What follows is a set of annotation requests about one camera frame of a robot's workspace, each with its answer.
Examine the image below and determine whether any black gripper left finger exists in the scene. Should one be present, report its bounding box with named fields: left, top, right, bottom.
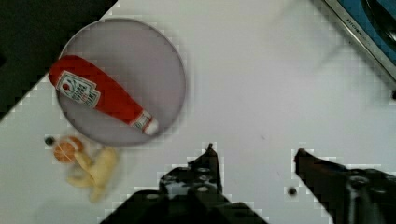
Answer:
left=159, top=143, right=222, bottom=200

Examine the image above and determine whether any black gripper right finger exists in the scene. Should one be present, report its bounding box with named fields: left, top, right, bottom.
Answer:
left=293, top=148, right=396, bottom=224

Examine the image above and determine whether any yellow plush banana peel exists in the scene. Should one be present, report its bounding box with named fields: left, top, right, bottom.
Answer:
left=66, top=147, right=118, bottom=203

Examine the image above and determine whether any grey round plate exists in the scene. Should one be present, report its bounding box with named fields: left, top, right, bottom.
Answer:
left=57, top=18, right=188, bottom=147

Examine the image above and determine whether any orange slice toy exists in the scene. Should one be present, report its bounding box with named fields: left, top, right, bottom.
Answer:
left=53, top=135, right=84, bottom=163

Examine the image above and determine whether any red plush ketchup bottle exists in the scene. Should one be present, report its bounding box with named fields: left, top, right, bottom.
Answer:
left=49, top=55, right=159, bottom=135

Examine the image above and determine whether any black toaster oven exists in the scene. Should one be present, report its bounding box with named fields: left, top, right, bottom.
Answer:
left=320, top=0, right=396, bottom=82

